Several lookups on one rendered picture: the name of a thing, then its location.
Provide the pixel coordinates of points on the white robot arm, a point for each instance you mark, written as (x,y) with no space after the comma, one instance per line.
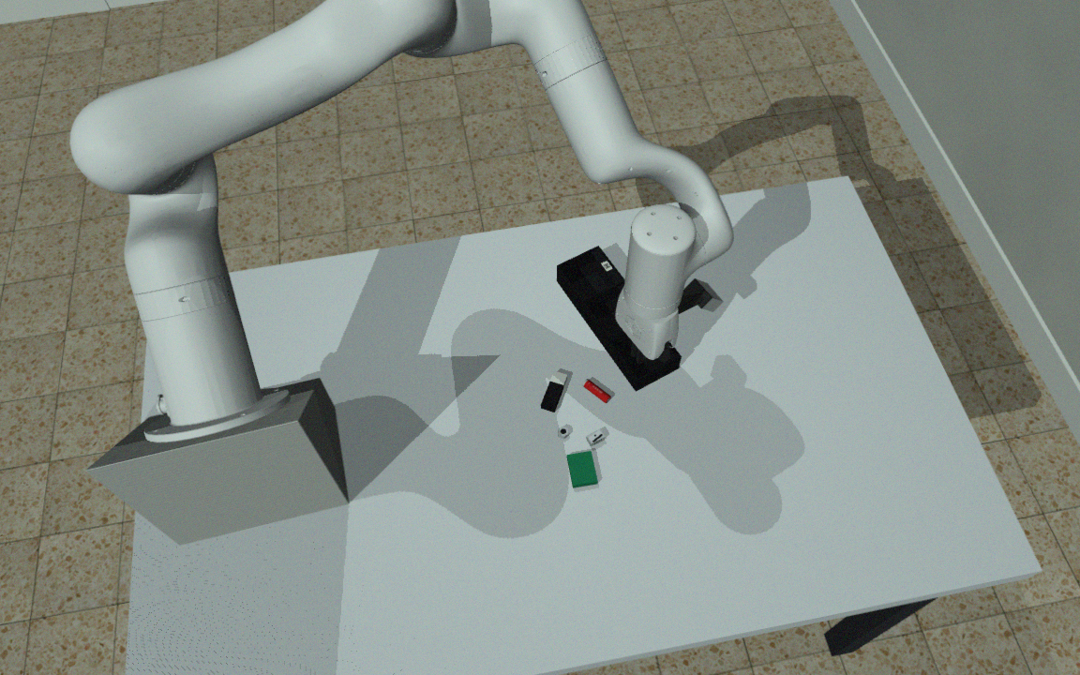
(135,140)

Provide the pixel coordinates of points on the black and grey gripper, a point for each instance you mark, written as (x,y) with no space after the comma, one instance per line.
(649,335)

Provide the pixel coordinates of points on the black rack of bins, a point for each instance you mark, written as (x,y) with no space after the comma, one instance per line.
(598,285)

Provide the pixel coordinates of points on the red battery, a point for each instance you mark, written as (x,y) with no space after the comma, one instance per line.
(597,391)

